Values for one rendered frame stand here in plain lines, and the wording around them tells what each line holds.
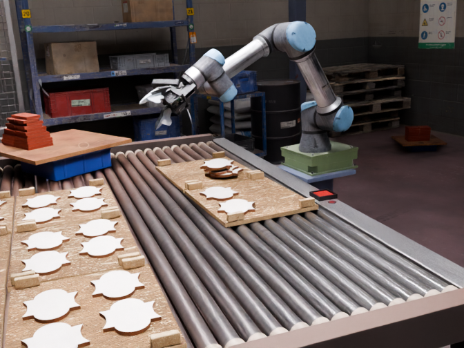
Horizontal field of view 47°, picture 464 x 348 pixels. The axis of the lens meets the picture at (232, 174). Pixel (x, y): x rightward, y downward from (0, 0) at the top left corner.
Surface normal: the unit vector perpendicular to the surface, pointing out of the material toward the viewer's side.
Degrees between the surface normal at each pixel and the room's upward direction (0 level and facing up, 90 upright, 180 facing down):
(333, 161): 90
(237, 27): 90
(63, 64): 84
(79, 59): 87
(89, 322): 0
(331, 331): 0
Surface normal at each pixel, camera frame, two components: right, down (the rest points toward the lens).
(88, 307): -0.04, -0.96
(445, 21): -0.89, 0.16
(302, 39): 0.50, 0.07
